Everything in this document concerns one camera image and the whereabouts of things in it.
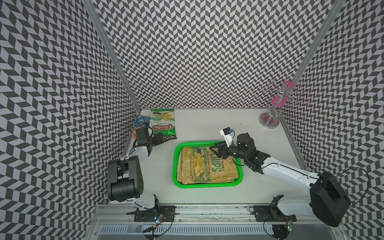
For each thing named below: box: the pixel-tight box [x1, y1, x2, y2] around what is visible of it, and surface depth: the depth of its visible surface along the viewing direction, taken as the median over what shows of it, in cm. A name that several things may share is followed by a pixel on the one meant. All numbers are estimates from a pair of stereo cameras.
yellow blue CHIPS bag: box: [177, 146, 239, 185], surface depth 81 cm
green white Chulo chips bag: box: [149, 108, 176, 136], surface depth 109 cm
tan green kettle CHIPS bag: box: [177, 146, 239, 185], surface depth 81 cm
